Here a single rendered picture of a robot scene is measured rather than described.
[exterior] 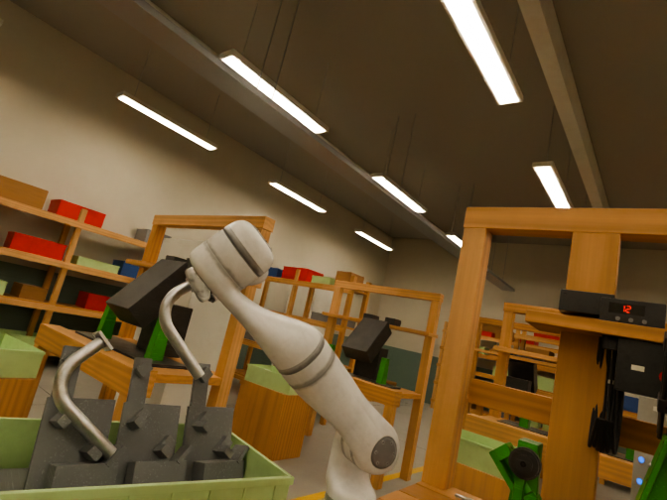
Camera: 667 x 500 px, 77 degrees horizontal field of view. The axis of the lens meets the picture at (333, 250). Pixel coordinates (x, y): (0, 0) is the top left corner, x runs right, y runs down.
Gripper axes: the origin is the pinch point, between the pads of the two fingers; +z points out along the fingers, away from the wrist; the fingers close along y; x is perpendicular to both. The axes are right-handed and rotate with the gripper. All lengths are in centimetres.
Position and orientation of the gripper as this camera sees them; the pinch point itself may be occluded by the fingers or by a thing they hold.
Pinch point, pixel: (194, 283)
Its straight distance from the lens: 124.7
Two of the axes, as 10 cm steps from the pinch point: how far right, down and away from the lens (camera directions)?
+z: -6.5, 2.1, 7.3
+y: -4.2, -9.0, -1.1
